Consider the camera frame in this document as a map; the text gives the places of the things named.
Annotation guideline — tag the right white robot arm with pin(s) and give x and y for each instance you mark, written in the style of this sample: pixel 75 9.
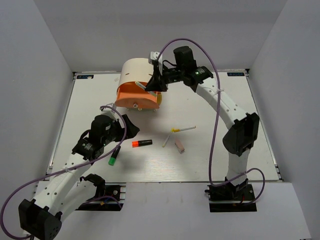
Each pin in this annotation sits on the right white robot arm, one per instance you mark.
pixel 242 127

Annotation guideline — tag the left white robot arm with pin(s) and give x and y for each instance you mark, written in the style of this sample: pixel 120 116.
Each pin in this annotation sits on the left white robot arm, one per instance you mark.
pixel 42 216

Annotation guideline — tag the left blue label sticker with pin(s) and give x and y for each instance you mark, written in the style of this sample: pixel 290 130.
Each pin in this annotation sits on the left blue label sticker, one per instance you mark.
pixel 84 77

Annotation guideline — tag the pink eraser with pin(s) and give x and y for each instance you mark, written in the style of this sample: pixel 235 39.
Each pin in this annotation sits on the pink eraser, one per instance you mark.
pixel 179 145

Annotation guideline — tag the orange highlighter marker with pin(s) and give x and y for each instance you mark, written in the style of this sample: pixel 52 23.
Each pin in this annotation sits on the orange highlighter marker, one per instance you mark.
pixel 142 143

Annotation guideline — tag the blue label sticker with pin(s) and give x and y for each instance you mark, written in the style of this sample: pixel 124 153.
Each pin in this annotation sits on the blue label sticker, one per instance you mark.
pixel 84 77
pixel 235 74

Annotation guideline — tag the orange drawer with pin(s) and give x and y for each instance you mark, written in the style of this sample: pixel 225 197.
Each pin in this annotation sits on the orange drawer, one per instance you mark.
pixel 130 95

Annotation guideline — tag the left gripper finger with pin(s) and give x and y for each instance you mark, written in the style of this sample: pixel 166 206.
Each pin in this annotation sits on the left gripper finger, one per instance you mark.
pixel 130 134
pixel 131 129

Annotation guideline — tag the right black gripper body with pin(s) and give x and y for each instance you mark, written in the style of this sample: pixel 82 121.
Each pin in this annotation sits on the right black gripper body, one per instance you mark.
pixel 173 75

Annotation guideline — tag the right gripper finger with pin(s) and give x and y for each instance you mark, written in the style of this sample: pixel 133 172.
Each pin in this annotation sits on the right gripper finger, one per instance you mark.
pixel 159 86
pixel 156 76

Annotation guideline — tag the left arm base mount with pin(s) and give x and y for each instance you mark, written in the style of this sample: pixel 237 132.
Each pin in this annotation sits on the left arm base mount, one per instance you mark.
pixel 111 199

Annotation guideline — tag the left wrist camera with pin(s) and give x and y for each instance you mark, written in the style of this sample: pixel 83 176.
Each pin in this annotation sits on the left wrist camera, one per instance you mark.
pixel 108 110

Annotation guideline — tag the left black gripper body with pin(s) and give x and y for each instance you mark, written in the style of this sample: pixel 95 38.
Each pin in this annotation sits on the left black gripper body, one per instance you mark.
pixel 116 133

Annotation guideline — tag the cream round drawer organizer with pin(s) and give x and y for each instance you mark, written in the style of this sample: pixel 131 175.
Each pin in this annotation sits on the cream round drawer organizer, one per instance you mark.
pixel 136 70

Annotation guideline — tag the green highlighter marker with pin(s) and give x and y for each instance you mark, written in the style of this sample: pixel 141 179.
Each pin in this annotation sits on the green highlighter marker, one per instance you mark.
pixel 113 156

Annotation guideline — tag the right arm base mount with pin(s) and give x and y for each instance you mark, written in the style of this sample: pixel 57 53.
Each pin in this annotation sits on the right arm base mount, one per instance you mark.
pixel 221 200

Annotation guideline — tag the right blue label sticker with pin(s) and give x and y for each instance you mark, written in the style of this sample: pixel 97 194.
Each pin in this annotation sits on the right blue label sticker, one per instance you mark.
pixel 235 74

